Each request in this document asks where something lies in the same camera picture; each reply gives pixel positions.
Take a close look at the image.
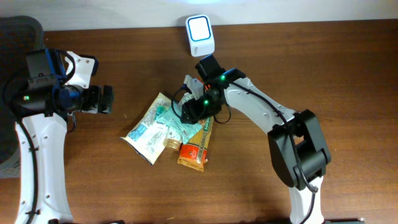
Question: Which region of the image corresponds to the white shampoo tube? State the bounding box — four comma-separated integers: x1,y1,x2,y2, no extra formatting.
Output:
164,91,197,152

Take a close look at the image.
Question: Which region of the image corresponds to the black cable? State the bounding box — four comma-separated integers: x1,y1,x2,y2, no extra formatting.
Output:
2,74,40,224
170,82,233,125

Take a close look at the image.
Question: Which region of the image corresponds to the white barcode scanner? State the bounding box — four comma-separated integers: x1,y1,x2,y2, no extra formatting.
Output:
185,14,215,57

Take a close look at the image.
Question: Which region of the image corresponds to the left black cable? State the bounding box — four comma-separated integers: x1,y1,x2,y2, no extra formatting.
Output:
2,74,40,224

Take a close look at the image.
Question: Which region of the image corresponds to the grey plastic basket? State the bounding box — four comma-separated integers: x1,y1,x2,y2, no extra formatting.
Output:
1,16,44,179

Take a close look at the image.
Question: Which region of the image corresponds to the orange spaghetti packet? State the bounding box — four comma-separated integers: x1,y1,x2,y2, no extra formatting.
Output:
177,78,218,172

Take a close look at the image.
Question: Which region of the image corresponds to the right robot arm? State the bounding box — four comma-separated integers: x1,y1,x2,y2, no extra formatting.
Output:
180,55,331,223

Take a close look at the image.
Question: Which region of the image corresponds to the right black cable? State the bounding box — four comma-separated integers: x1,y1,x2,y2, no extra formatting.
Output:
170,82,233,125

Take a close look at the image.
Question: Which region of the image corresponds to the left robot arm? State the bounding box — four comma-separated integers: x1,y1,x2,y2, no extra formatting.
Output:
5,48,114,223

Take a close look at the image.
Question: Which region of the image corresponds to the cream snack bag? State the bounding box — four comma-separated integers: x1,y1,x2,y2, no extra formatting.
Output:
121,93,171,165

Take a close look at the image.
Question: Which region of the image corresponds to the teal wet wipes pack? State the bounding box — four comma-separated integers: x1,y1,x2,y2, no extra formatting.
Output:
155,106,202,144

